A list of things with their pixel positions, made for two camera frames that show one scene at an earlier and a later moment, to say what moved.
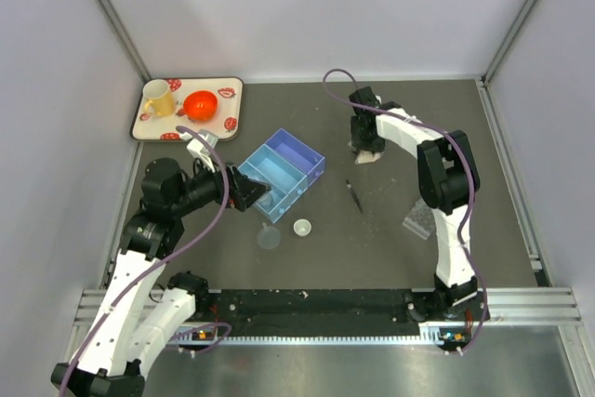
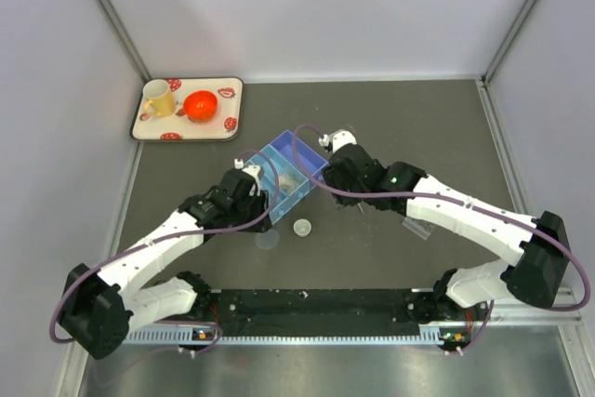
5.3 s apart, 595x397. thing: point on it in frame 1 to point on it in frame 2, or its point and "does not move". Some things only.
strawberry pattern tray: (226, 121) does not move
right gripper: (376, 146) to (332, 178)
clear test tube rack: (421, 219) does not move
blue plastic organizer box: (288, 166) does not move
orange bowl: (200, 105) does not move
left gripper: (243, 191) to (260, 203)
